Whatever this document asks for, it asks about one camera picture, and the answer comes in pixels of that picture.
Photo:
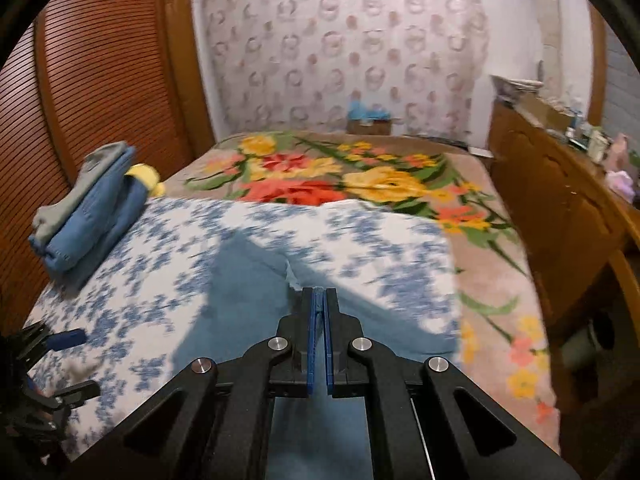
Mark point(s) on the group of small bottles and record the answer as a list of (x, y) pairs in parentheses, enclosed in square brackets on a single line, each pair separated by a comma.
[(590, 135)]

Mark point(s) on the wooden louvered wardrobe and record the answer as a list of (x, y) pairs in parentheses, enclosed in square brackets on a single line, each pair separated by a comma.
[(100, 60)]

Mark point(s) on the wooden cabinet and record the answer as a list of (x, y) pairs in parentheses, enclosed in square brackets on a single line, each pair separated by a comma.
[(550, 185)]

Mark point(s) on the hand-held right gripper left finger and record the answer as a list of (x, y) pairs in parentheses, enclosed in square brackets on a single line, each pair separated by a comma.
[(314, 330)]

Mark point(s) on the blue cloth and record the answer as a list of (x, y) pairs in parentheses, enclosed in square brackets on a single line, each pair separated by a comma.
[(362, 110)]

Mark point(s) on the grey window shutter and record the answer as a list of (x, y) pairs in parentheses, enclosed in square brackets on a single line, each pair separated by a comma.
[(620, 90)]

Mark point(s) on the white blue floral sheet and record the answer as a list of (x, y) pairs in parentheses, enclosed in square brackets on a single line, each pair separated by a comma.
[(375, 240)]

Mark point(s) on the wooden window frame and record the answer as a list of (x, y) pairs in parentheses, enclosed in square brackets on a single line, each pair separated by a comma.
[(598, 60)]

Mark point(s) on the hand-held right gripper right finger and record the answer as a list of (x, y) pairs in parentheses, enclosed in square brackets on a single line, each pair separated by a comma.
[(329, 350)]

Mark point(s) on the grey pants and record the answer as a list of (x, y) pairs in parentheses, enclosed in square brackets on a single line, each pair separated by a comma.
[(95, 165)]

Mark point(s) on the yellow plush toy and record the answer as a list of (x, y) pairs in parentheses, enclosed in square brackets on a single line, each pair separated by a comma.
[(147, 175)]

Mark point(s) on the pink soft item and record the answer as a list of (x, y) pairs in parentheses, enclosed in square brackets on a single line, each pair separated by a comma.
[(622, 172)]

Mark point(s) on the small cardboard box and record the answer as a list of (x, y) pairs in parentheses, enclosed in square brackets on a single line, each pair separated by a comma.
[(370, 127)]

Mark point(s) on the blue jeans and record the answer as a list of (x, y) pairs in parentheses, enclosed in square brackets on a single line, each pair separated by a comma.
[(95, 225)]

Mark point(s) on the colourful floral blanket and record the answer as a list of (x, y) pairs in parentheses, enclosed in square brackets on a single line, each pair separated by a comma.
[(380, 180)]

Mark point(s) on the beige side curtain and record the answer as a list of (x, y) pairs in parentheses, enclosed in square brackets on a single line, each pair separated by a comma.
[(549, 35)]

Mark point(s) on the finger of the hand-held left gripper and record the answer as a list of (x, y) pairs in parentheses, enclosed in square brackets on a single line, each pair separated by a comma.
[(75, 394), (65, 338)]

